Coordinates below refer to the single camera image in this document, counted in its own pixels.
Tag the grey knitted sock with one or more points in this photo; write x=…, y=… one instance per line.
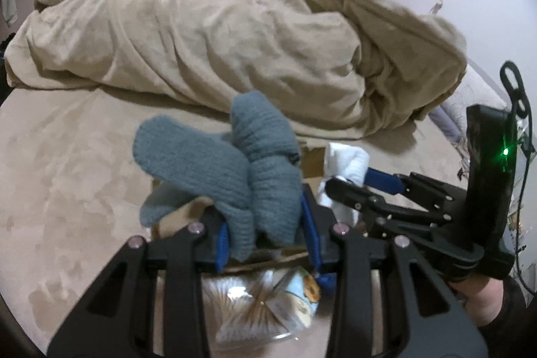
x=188, y=161
x=264, y=140

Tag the person's right forearm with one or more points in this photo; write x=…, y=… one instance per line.
x=482, y=299

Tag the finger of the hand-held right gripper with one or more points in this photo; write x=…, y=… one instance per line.
x=381, y=179
x=348, y=194

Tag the clear plastic snack bag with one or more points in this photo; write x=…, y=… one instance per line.
x=256, y=307

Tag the brown cardboard box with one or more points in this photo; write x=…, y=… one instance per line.
x=312, y=163

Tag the grey patterned pillow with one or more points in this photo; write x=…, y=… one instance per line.
x=474, y=89

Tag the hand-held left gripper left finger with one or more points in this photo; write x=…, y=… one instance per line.
x=220, y=249

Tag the beige fleece blanket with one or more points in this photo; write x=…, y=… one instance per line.
x=218, y=35

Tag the beige bed sheet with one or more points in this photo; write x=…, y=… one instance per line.
x=71, y=173

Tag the white sock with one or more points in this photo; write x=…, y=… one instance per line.
x=346, y=161

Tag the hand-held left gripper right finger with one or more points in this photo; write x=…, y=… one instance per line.
x=313, y=233

